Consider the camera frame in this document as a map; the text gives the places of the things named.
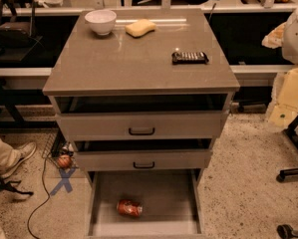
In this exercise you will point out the red coke can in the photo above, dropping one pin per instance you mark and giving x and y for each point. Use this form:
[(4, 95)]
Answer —
[(130, 208)]

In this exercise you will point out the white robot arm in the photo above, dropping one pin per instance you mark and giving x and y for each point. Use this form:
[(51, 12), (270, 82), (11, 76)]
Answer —
[(285, 36)]

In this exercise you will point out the grey drawer cabinet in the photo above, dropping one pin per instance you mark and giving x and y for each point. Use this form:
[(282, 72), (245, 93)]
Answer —
[(121, 74)]

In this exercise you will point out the top grey drawer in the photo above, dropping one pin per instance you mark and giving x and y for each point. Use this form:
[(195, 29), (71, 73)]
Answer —
[(76, 127)]

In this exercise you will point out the middle grey drawer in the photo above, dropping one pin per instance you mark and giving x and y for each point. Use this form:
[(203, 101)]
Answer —
[(142, 160)]

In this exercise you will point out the bottom grey open drawer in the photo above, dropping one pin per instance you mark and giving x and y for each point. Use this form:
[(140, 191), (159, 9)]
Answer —
[(171, 208)]

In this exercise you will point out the black snack bar packet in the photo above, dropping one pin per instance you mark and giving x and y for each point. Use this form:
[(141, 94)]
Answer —
[(189, 58)]

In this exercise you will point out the yellow sponge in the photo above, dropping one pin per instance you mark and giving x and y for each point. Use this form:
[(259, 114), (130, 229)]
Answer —
[(140, 28)]

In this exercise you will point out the orange ball on floor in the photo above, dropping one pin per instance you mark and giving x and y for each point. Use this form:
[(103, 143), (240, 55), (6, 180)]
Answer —
[(64, 161)]

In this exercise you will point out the white ceramic bowl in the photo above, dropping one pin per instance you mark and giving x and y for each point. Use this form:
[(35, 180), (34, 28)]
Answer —
[(102, 22)]

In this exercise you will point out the blue tape cross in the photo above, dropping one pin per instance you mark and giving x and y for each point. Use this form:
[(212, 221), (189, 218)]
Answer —
[(65, 175)]

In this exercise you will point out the white sneaker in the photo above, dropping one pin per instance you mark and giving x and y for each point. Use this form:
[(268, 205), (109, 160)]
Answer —
[(25, 152)]

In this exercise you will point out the black chair at left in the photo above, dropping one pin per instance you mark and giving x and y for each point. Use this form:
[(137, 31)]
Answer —
[(17, 38)]

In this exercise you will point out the black clamp tool on floor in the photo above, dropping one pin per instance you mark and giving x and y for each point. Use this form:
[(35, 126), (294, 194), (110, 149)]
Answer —
[(8, 186)]

